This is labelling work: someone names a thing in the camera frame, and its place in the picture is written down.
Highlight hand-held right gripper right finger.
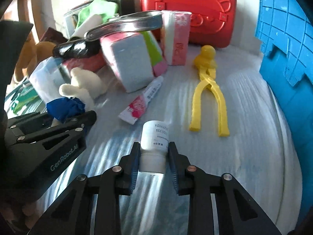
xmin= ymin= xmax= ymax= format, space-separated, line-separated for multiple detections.
xmin=167 ymin=141 xmax=283 ymax=235

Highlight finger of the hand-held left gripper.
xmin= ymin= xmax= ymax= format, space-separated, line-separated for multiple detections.
xmin=6 ymin=110 xmax=97 ymax=144
xmin=7 ymin=111 xmax=53 ymax=128

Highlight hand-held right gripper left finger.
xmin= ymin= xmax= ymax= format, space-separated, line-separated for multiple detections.
xmin=27 ymin=141 xmax=142 ymax=235

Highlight blue plush toy white eyes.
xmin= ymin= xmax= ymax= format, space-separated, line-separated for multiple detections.
xmin=46 ymin=67 xmax=107 ymax=124

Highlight white plastic bottle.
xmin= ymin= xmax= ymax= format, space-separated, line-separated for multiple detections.
xmin=138 ymin=120 xmax=170 ymax=174

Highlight brown teddy bear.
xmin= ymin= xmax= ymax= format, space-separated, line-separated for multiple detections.
xmin=13 ymin=33 xmax=55 ymax=84

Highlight black trash bag roll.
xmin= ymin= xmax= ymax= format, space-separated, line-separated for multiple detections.
xmin=52 ymin=39 xmax=101 ymax=60

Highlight blue plastic crate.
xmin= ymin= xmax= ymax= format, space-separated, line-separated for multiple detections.
xmin=254 ymin=0 xmax=313 ymax=167

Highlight teal green packet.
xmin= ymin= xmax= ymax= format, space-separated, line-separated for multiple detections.
xmin=5 ymin=78 xmax=47 ymax=114

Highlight white plastic bag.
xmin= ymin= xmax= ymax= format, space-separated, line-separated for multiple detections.
xmin=29 ymin=56 xmax=71 ymax=103

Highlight red packet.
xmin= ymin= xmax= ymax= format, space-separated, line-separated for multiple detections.
xmin=62 ymin=54 xmax=107 ymax=72

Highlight red white toothpaste tube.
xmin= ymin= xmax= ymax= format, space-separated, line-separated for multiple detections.
xmin=118 ymin=75 xmax=164 ymax=125

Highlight large pink tissue pack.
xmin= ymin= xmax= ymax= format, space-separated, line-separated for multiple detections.
xmin=100 ymin=31 xmax=154 ymax=93

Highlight dark brown pouch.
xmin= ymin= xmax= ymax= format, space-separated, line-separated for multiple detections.
xmin=40 ymin=27 xmax=69 ymax=43

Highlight green pink packet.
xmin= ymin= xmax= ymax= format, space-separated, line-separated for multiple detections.
xmin=143 ymin=31 xmax=168 ymax=77

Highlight white roll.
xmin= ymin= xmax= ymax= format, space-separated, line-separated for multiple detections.
xmin=71 ymin=13 xmax=103 ymax=38

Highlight green plush cloth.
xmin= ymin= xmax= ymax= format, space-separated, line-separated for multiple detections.
xmin=75 ymin=0 xmax=119 ymax=30

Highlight stainless steel ladle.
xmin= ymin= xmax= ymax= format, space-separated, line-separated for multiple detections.
xmin=84 ymin=10 xmax=163 ymax=41

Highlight yellow duck snowball clamp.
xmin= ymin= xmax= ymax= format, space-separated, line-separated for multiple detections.
xmin=189 ymin=45 xmax=231 ymax=137

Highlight tall pink white tissue pack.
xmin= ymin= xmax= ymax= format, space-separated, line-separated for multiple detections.
xmin=161 ymin=10 xmax=192 ymax=66

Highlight black box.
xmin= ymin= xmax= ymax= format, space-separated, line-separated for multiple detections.
xmin=64 ymin=0 xmax=136 ymax=31

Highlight red plastic carry case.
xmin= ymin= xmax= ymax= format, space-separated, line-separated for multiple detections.
xmin=140 ymin=0 xmax=237 ymax=49

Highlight wooden door frame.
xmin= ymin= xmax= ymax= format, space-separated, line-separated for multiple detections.
xmin=18 ymin=0 xmax=53 ymax=44

